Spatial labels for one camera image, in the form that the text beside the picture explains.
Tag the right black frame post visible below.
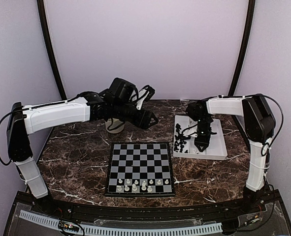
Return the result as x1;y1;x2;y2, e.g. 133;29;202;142
228;0;256;96

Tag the white king chess piece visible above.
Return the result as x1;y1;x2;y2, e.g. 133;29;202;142
141;180;147;191

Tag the white slotted cable duct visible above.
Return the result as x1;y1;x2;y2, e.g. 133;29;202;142
19;210;224;236

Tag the black chess pieces pile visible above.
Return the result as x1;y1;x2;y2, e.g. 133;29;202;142
173;123;190;152

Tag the left black frame post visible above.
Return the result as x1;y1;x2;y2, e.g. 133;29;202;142
36;0;66;100

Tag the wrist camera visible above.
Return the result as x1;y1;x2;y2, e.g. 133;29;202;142
180;124;197;140
132;85;155;110

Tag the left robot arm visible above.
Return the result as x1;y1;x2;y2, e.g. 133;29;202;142
6;91;158;214

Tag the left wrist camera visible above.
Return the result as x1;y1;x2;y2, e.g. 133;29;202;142
132;85;155;110

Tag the black and grey chessboard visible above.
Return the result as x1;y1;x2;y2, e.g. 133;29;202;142
105;142;175;197

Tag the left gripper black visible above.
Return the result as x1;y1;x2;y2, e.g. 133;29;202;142
112;100;159;129

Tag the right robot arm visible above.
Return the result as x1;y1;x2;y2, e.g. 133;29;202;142
186;94;276;192

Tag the white queen chess piece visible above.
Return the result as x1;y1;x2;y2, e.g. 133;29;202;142
132;184;137;191

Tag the white divided plastic tray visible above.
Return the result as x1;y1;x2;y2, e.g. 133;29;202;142
173;115;227;160

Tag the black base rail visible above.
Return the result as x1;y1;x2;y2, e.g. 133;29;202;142
14;191;281;223

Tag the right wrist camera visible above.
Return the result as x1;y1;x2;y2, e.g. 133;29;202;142
180;124;197;140

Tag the white ribbed cup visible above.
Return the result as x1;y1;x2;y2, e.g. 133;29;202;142
105;118;125;134

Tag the black frame post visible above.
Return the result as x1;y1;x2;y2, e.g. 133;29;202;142
36;0;66;100
228;0;256;96

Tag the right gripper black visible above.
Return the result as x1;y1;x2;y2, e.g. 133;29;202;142
194;115;211;149

